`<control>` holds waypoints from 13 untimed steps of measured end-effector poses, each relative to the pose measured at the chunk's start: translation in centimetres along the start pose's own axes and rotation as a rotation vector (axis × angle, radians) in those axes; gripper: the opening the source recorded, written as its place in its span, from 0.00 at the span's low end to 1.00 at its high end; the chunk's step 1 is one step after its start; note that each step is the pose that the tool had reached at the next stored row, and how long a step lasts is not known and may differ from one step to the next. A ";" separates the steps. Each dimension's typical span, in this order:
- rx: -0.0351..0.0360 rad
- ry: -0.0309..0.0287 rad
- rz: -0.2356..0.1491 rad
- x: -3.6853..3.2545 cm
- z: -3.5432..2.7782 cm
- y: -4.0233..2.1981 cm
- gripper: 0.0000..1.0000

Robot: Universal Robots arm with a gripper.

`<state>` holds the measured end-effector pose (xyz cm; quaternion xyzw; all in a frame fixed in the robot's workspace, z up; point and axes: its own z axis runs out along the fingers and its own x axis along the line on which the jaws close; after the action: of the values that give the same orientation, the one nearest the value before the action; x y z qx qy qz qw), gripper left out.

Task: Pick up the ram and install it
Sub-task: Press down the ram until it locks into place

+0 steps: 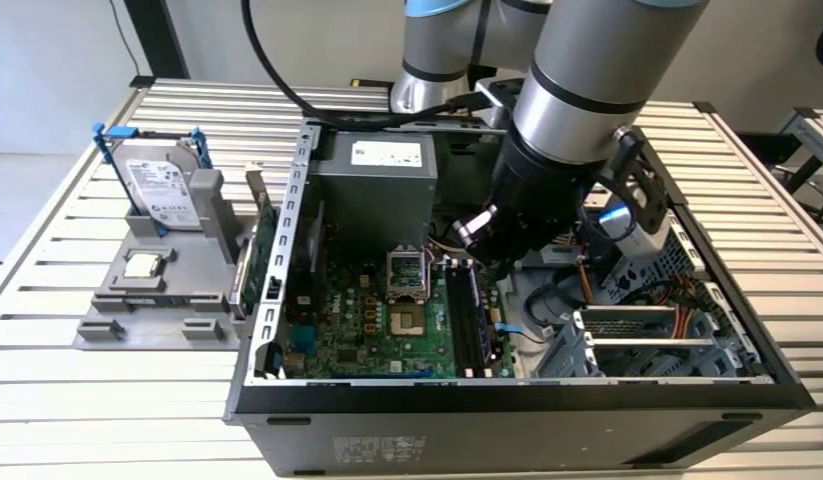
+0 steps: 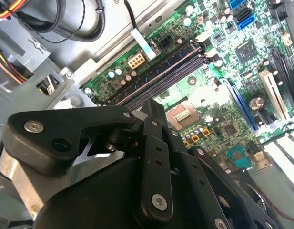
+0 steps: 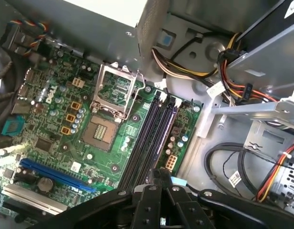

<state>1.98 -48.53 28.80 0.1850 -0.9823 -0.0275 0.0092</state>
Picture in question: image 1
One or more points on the green RAM stick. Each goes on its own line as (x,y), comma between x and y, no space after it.
(171,301)
(485,315)

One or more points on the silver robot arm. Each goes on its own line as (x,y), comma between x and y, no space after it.
(585,75)

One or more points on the black RAM slot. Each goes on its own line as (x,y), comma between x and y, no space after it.
(463,315)
(486,372)
(455,315)
(470,325)

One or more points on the metal locking lever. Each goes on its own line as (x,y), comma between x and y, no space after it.
(430,277)

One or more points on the grey power supply unit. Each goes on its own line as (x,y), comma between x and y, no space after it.
(371,200)

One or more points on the CPU socket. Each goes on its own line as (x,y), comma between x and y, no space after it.
(409,324)

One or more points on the grey metal disk cage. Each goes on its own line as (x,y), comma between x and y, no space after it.
(651,342)

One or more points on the black case fan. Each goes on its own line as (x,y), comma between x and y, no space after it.
(311,260)

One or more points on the green motherboard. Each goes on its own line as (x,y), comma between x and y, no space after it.
(345,330)

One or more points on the blue expansion slot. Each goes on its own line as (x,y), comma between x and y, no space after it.
(385,374)

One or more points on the aluminium side table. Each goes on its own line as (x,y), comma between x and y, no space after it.
(805,114)

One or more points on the green graphics card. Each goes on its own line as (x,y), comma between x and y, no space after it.
(254,280)

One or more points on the black grey PC case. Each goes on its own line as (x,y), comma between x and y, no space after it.
(451,435)

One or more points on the grey parts rack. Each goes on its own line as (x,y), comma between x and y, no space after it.
(184,260)

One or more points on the hard disk in blue carrier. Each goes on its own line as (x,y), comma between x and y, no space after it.
(151,185)

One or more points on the silver CPU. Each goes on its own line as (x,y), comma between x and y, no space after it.
(140,265)

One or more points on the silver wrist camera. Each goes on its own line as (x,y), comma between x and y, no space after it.
(634,235)
(471,227)

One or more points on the black vertical post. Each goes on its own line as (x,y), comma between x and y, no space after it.
(160,40)

